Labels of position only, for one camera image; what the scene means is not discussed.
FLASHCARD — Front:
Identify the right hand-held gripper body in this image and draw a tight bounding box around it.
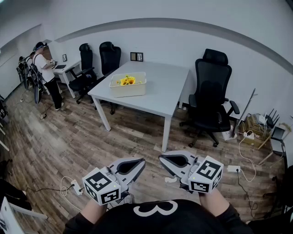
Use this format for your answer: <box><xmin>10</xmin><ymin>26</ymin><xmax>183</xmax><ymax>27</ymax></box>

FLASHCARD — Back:
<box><xmin>176</xmin><ymin>155</ymin><xmax>224</xmax><ymax>194</ymax></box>

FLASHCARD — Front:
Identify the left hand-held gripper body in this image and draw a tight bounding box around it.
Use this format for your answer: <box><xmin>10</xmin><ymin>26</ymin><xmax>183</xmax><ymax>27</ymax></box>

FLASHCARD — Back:
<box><xmin>82</xmin><ymin>165</ymin><xmax>133</xmax><ymax>206</ymax></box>

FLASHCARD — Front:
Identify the cream plastic basket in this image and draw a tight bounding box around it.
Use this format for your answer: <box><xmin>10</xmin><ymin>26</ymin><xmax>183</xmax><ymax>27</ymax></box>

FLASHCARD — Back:
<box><xmin>109</xmin><ymin>71</ymin><xmax>147</xmax><ymax>98</ymax></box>

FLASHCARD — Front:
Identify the yellow sunflower bouquet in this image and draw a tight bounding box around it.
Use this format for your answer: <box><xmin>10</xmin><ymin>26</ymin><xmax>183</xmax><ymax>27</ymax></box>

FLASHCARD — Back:
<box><xmin>116</xmin><ymin>74</ymin><xmax>143</xmax><ymax>86</ymax></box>

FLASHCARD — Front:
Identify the person's left forearm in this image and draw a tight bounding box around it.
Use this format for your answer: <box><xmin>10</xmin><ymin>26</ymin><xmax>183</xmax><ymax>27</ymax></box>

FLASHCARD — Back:
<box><xmin>80</xmin><ymin>198</ymin><xmax>109</xmax><ymax>225</ymax></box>

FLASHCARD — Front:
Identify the person's right forearm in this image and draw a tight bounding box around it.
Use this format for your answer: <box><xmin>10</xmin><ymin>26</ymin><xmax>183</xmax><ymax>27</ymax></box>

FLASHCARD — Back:
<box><xmin>198</xmin><ymin>188</ymin><xmax>230</xmax><ymax>217</ymax></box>

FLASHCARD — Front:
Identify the person's black printed shirt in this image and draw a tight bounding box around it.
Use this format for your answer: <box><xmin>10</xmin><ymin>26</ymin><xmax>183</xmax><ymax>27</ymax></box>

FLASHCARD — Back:
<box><xmin>63</xmin><ymin>198</ymin><xmax>255</xmax><ymax>234</ymax></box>

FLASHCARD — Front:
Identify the wooden stick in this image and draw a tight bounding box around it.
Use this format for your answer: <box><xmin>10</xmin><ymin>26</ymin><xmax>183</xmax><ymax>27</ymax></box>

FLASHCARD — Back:
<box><xmin>258</xmin><ymin>134</ymin><xmax>274</xmax><ymax>165</ymax></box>

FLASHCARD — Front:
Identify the black mesh office chair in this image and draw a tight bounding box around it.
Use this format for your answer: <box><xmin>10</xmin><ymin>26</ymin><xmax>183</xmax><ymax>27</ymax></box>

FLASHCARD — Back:
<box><xmin>179</xmin><ymin>48</ymin><xmax>240</xmax><ymax>148</ymax></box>
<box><xmin>65</xmin><ymin>43</ymin><xmax>98</xmax><ymax>105</ymax></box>
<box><xmin>88</xmin><ymin>41</ymin><xmax>122</xmax><ymax>115</ymax></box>

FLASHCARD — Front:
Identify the thin grey leaning board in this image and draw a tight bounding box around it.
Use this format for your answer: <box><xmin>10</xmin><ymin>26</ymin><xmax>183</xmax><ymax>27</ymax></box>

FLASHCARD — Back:
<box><xmin>232</xmin><ymin>88</ymin><xmax>256</xmax><ymax>138</ymax></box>

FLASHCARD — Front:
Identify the black router with antennas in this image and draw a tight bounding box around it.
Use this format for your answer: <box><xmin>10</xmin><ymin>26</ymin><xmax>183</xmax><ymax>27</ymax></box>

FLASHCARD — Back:
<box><xmin>265</xmin><ymin>109</ymin><xmax>280</xmax><ymax>128</ymax></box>

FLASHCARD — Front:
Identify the white side desk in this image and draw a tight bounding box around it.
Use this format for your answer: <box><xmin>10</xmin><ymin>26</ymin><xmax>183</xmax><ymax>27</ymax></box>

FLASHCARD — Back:
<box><xmin>52</xmin><ymin>59</ymin><xmax>82</xmax><ymax>99</ymax></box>

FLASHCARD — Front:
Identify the coiled white cable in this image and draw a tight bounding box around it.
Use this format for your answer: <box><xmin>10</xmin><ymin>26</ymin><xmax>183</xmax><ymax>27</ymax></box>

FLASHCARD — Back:
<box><xmin>60</xmin><ymin>175</ymin><xmax>82</xmax><ymax>212</ymax></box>

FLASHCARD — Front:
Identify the long white cable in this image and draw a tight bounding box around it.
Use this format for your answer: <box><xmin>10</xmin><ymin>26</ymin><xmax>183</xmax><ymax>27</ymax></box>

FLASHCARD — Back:
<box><xmin>238</xmin><ymin>130</ymin><xmax>257</xmax><ymax>183</ymax></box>

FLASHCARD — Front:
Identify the black power cable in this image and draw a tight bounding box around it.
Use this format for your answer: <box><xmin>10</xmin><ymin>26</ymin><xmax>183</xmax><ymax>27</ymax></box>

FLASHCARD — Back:
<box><xmin>237</xmin><ymin>170</ymin><xmax>258</xmax><ymax>218</ymax></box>

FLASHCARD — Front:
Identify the black floor cable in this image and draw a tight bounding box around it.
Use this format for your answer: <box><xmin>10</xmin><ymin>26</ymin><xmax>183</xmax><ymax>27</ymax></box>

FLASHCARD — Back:
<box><xmin>39</xmin><ymin>102</ymin><xmax>55</xmax><ymax>120</ymax></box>

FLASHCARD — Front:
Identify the black double picture frame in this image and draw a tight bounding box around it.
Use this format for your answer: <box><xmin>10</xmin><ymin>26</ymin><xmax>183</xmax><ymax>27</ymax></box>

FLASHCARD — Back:
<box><xmin>130</xmin><ymin>52</ymin><xmax>144</xmax><ymax>62</ymax></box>

